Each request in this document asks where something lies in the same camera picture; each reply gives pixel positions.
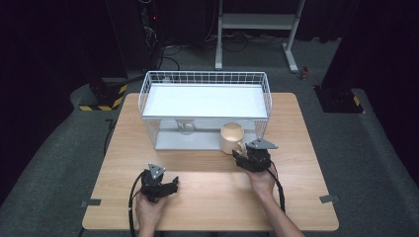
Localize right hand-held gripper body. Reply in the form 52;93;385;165
242;138;280;174

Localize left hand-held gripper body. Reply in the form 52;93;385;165
140;162;167;203

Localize cream ceramic mug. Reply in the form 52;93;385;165
219;122;247;156

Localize glass jar with white lid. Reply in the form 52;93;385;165
175;118;197;136

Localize white wire shelf rack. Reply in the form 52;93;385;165
137;70;274;153

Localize person's right hand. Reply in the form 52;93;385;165
246;167;277;199

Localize person's left hand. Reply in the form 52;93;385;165
134;192;170;229

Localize grey tape strip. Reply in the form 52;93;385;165
80;198;103;208
319;194;341;204

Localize black yellow striped stand base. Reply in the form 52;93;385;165
78;77;129;113

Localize black stand base yellow mark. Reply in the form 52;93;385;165
313;84;367;115

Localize white metal stand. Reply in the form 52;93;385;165
214;0;306;74

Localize left hand-held gripper black cable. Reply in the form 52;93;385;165
127;170;148;237

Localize hand-held gripper black cable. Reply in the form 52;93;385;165
127;170;148;237
266;165;287;213

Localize right hand-held gripper black cable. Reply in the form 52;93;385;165
266;165;287;213

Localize black floor cables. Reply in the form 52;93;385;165
157;33;289;72

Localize dark equipment rack with wires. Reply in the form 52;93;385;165
136;0;167;72

